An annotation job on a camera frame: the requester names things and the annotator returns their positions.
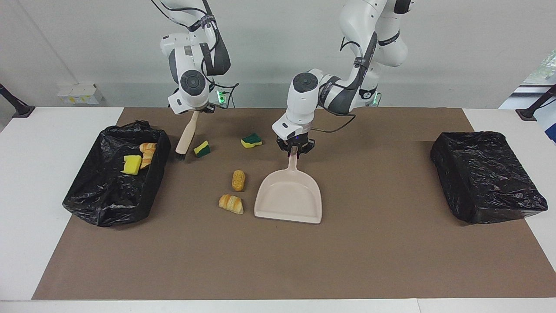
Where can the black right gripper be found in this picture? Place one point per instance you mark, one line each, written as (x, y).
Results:
(208, 108)

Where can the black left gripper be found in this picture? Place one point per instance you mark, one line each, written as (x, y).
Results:
(295, 141)

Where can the beige hand brush black bristles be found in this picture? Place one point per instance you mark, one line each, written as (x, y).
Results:
(187, 134)

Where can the small green yellow sponge piece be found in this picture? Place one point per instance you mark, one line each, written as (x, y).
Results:
(202, 150)

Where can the large torn green yellow sponge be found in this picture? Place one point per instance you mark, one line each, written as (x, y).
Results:
(252, 140)

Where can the beige plastic dustpan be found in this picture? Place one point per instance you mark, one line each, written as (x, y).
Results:
(289, 198)

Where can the corn cob bread piece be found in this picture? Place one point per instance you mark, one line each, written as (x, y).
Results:
(238, 180)

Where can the torn cream foam bread piece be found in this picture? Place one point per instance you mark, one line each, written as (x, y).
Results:
(147, 161)
(148, 147)

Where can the striped toy croissant piece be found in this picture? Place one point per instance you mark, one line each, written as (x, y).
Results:
(231, 203)

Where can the plain yellow sponge piece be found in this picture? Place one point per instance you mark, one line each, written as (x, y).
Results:
(131, 165)

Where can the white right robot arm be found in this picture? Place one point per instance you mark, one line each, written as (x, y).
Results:
(193, 82)

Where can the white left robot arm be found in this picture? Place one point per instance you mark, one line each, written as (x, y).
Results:
(302, 104)

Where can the black bag lined bin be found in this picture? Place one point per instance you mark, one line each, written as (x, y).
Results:
(104, 195)
(482, 178)

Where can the large brown paper mat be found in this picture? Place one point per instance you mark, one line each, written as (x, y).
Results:
(278, 261)

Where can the black clamp stand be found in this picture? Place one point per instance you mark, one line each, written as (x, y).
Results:
(527, 114)
(19, 108)

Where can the blue plastic item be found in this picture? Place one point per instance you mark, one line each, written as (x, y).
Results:
(551, 130)

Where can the white wall socket box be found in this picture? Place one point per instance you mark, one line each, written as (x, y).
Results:
(80, 94)

